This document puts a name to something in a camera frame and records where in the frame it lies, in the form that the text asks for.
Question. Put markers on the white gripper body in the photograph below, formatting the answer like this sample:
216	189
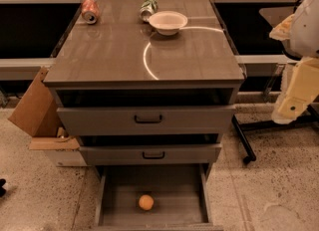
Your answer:
306	31

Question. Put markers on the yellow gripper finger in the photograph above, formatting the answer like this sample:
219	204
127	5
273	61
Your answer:
299	89
282	31

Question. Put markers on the orange fruit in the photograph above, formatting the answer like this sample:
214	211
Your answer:
146	202

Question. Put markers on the grey top drawer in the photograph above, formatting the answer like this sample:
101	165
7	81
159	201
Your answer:
146	120

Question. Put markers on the grey drawer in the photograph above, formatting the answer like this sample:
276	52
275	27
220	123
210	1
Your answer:
150	154
169	197
146	120

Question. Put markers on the grey middle drawer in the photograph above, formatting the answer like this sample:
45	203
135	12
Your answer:
150	154

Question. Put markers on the grey drawer cabinet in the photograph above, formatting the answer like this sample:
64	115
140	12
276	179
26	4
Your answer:
124	62

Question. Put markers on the grey bottom drawer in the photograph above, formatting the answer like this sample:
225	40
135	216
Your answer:
169	197

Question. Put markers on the black side table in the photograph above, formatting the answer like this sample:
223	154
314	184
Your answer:
309	114

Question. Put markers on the white bowl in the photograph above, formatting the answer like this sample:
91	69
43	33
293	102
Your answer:
167	22

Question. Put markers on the red soda can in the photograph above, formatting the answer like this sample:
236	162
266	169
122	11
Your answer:
90	11

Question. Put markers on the brown cardboard box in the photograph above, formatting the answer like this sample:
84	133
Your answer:
36	114

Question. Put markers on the black object on floor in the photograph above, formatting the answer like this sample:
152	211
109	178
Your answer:
2	189

